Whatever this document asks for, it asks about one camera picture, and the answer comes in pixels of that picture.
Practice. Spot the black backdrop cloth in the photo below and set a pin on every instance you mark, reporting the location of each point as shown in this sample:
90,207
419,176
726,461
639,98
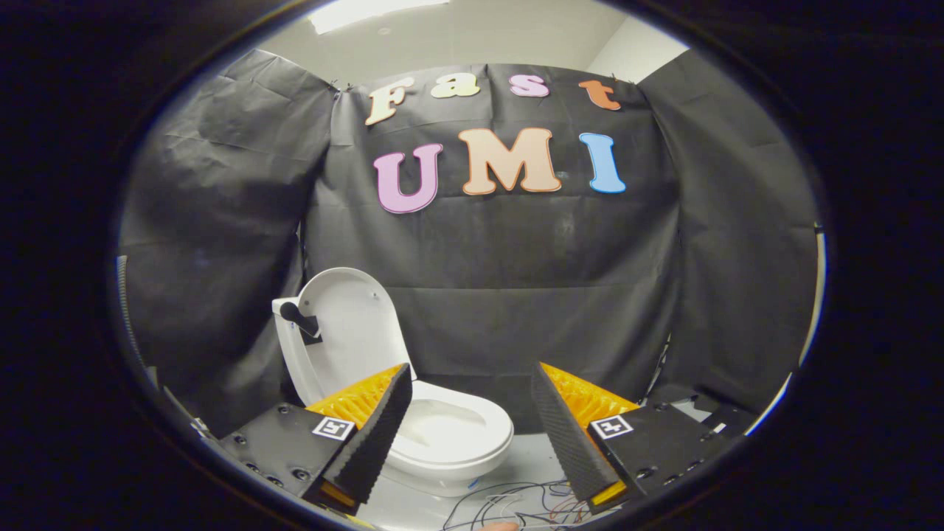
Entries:
516,295

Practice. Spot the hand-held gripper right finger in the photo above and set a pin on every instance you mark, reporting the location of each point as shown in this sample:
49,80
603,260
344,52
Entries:
564,435

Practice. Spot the white toilet seat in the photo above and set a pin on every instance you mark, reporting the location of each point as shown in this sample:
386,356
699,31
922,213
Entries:
490,435

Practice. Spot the white ceramic toilet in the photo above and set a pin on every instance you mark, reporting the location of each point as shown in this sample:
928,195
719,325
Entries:
442,481

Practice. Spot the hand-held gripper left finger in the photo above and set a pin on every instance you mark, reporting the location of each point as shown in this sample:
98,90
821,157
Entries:
376,435

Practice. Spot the white toilet lid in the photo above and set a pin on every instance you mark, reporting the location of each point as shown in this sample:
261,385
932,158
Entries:
354,324

